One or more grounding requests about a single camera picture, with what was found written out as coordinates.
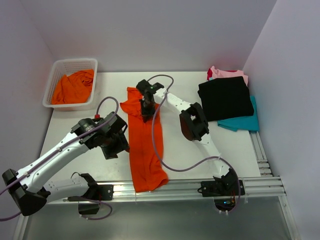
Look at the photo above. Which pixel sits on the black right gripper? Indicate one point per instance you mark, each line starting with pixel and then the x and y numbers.
pixel 147 115

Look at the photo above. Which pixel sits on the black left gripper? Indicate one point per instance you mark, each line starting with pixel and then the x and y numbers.
pixel 122 144

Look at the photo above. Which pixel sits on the orange t-shirt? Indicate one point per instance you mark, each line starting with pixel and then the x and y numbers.
pixel 146 169
pixel 74 89

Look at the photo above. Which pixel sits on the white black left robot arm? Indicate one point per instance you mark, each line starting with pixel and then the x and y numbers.
pixel 31 187

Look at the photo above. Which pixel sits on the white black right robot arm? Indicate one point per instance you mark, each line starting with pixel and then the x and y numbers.
pixel 195 128

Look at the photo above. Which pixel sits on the orange t-shirt in basket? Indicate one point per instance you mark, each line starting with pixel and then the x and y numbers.
pixel 74 89

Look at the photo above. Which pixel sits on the pink folded t-shirt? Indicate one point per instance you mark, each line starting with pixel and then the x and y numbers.
pixel 214 73

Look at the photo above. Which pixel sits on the black folded t-shirt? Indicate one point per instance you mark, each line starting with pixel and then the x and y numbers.
pixel 225 98

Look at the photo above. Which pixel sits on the white plastic laundry basket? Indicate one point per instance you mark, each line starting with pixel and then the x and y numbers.
pixel 68 67

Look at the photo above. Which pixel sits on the teal folded t-shirt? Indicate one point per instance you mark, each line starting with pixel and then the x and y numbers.
pixel 248 123

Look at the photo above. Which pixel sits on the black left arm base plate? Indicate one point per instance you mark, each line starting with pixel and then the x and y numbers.
pixel 99 192

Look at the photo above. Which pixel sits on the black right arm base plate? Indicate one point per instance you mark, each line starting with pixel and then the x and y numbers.
pixel 214 188

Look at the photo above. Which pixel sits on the aluminium table frame rail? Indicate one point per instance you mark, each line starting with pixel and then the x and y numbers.
pixel 267 185

